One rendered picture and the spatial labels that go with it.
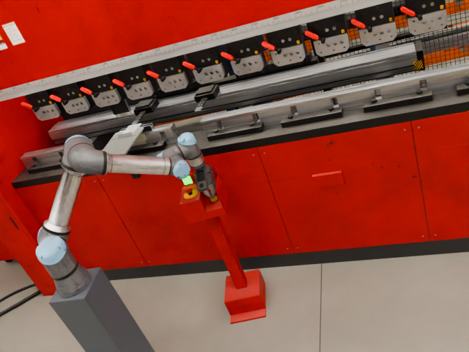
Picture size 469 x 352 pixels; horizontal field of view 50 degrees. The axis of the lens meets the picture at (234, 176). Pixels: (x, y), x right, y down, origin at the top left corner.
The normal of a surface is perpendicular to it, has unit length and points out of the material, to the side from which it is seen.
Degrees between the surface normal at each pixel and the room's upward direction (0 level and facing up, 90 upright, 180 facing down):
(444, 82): 90
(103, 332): 90
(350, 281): 0
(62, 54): 90
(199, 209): 90
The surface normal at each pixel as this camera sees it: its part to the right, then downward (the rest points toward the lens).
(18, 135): 0.92, -0.14
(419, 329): -0.32, -0.80
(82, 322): -0.15, 0.58
